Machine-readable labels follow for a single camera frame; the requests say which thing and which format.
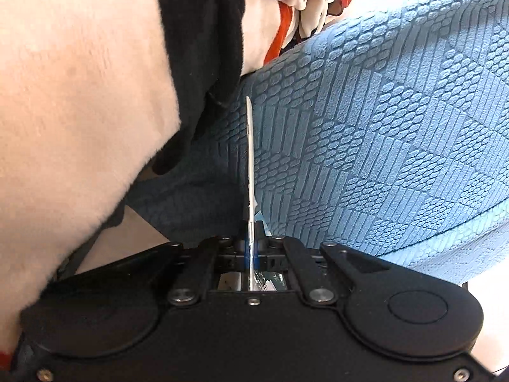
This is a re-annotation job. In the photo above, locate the cream and black fleece cloth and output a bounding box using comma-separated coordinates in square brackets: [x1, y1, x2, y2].
[0, 0, 245, 315]

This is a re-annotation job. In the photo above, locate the blue textured sofa cover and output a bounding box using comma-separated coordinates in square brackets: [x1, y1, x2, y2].
[125, 0, 509, 291]

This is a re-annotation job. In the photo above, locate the photo cover booklet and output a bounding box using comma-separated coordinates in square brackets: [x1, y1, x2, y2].
[217, 96, 289, 292]

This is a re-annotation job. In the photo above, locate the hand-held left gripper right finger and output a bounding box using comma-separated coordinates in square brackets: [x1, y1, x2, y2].
[255, 235, 395, 308]

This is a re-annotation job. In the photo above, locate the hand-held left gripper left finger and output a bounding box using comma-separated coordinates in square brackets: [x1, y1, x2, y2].
[130, 236, 250, 307]

